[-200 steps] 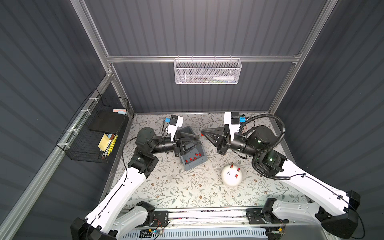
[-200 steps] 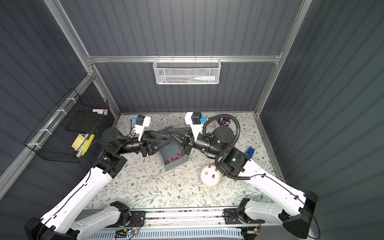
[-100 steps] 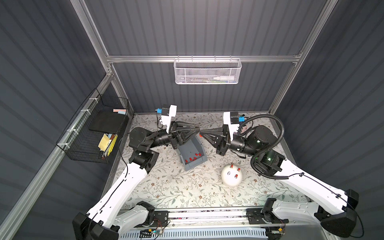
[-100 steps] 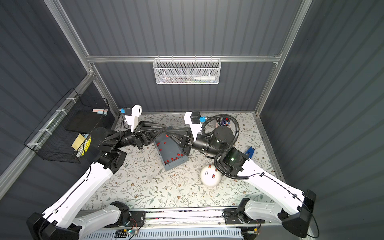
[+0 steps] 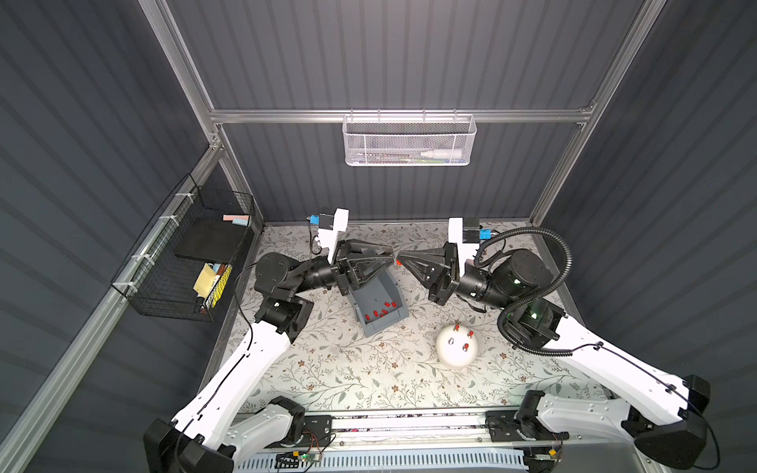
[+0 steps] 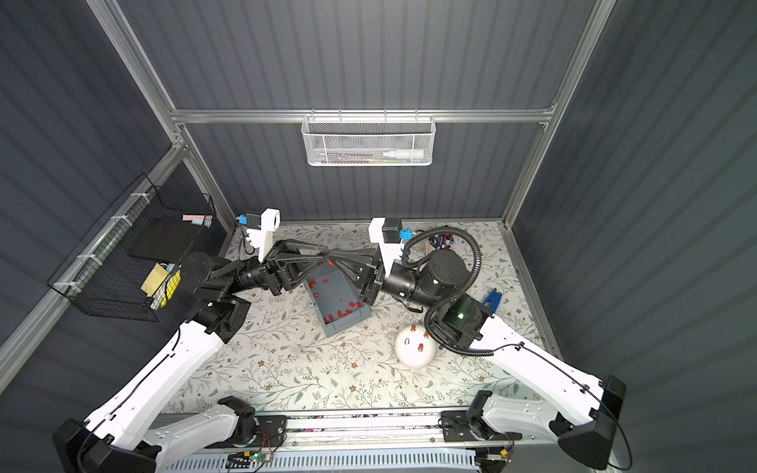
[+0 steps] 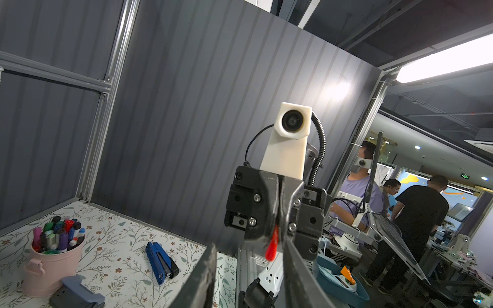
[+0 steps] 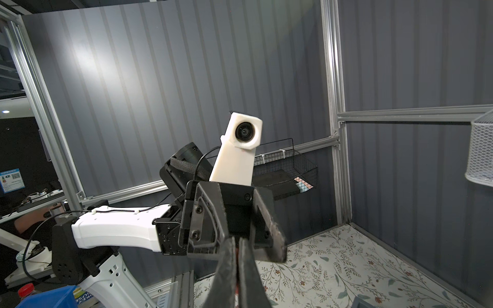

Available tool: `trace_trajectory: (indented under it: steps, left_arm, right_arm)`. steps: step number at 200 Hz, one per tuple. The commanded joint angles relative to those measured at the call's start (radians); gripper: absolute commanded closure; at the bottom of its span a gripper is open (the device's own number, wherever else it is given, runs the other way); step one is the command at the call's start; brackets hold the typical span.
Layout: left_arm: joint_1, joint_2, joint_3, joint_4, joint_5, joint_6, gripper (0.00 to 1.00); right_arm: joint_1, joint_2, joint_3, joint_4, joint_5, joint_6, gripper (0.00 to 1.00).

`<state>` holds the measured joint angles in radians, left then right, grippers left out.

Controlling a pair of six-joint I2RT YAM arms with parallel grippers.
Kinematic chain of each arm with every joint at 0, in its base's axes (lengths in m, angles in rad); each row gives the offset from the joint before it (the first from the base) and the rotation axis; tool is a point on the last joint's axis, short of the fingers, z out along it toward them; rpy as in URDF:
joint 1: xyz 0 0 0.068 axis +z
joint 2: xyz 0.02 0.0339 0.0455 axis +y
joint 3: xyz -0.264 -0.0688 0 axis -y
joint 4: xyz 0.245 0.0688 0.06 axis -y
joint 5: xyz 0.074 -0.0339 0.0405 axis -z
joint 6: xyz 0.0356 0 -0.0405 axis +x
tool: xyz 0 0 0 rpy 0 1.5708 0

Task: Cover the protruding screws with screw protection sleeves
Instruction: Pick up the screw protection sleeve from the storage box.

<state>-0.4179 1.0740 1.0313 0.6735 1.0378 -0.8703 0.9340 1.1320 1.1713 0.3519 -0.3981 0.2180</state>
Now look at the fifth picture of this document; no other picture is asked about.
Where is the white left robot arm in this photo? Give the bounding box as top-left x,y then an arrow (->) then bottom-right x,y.
143,240 -> 394,472

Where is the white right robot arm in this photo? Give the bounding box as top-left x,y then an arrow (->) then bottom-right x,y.
397,227 -> 716,470

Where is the white dome with screws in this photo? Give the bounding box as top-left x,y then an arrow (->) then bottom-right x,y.
435,323 -> 479,370

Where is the grey plastic parts bin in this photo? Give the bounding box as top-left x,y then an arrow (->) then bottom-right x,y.
347,270 -> 409,337

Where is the white marker in basket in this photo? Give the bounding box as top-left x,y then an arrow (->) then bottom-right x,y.
420,149 -> 464,162

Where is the pink eraser block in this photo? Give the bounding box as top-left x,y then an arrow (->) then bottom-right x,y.
222,214 -> 250,227

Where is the black notebook in basket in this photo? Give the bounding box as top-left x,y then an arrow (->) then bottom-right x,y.
175,218 -> 248,263

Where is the yellow sticky note pad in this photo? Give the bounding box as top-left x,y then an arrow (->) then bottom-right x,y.
193,263 -> 221,299

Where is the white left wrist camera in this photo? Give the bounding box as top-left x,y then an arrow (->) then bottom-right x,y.
308,208 -> 349,263

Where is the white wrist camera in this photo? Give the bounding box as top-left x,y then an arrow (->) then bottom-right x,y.
308,208 -> 349,263
447,217 -> 492,276

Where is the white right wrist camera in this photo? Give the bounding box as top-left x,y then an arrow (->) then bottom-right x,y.
447,217 -> 492,276

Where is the white wire mesh basket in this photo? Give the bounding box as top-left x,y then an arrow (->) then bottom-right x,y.
342,114 -> 477,168

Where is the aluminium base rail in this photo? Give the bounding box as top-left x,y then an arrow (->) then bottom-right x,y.
170,403 -> 646,453

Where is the black wire wall basket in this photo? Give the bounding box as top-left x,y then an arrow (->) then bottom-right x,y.
112,175 -> 256,322

